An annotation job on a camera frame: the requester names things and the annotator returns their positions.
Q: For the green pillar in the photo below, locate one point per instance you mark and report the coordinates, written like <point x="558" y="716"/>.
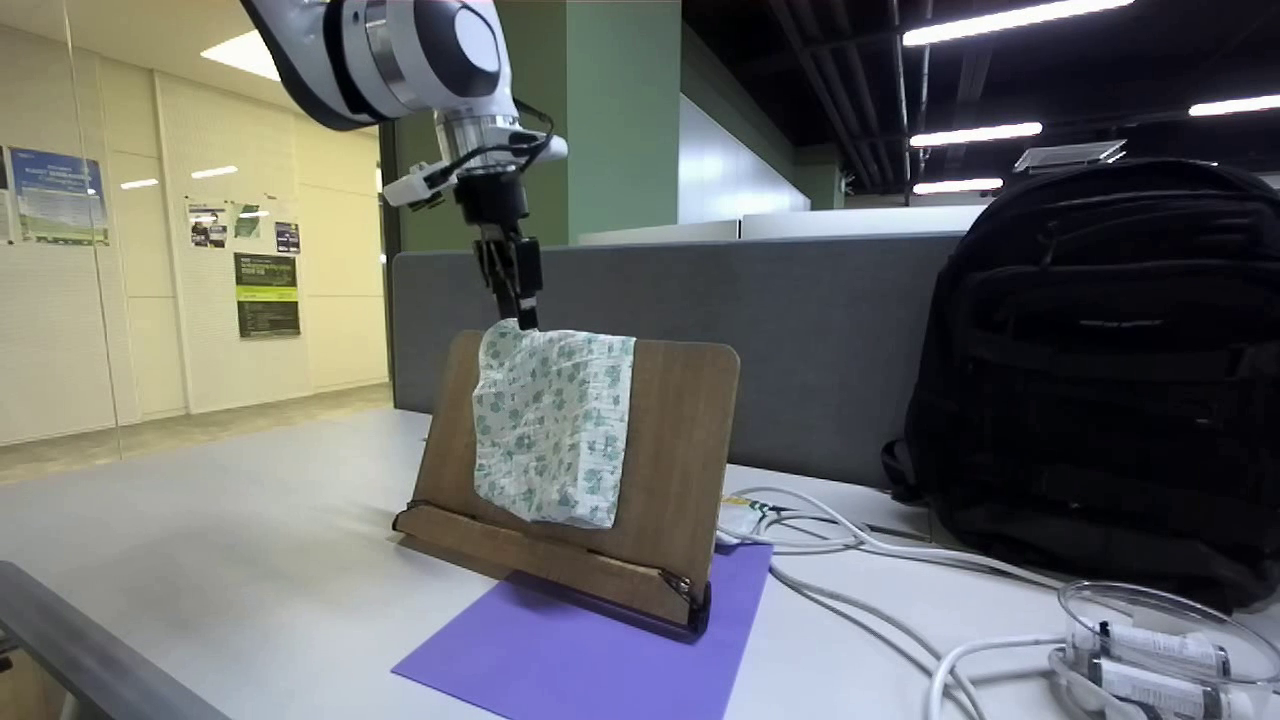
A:
<point x="612" y="120"/>

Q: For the purple paper sheet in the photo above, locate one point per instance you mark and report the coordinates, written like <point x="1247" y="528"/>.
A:
<point x="601" y="654"/>

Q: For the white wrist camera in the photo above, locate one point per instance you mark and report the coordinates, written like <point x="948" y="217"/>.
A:
<point x="408" y="185"/>

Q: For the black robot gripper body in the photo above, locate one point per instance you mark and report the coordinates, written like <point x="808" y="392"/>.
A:
<point x="490" y="206"/>

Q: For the square ceiling panel light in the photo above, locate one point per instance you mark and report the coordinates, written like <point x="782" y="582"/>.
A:
<point x="242" y="59"/>

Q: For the floral patterned cloth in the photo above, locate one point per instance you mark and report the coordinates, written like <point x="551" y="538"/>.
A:
<point x="553" y="421"/>

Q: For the small photo notice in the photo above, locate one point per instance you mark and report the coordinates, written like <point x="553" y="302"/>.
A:
<point x="205" y="224"/>
<point x="287" y="236"/>
<point x="251" y="220"/>

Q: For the blue and green poster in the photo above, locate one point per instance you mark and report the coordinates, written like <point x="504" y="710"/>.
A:
<point x="58" y="196"/>

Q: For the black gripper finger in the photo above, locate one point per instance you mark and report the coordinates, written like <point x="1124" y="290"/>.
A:
<point x="497" y="272"/>
<point x="529" y="281"/>

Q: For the grey partition panel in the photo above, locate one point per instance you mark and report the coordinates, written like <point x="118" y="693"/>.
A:
<point x="802" y="344"/>

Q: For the long ceiling tube light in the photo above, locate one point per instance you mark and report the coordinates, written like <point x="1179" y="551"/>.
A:
<point x="1014" y="23"/>

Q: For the white plug adapter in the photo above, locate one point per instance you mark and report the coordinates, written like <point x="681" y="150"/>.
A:
<point x="1161" y="693"/>
<point x="1161" y="645"/>

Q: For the green and black poster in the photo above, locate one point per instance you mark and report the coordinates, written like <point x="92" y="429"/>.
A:
<point x="267" y="272"/>
<point x="268" y="320"/>

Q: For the wooden book stand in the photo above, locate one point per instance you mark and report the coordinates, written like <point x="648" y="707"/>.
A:
<point x="675" y="454"/>

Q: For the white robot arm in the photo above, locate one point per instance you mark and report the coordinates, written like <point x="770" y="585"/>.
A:
<point x="386" y="54"/>

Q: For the white cubicle panel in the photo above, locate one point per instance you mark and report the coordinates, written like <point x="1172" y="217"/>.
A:
<point x="802" y="220"/>

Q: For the black backpack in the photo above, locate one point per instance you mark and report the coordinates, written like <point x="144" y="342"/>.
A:
<point x="1106" y="373"/>

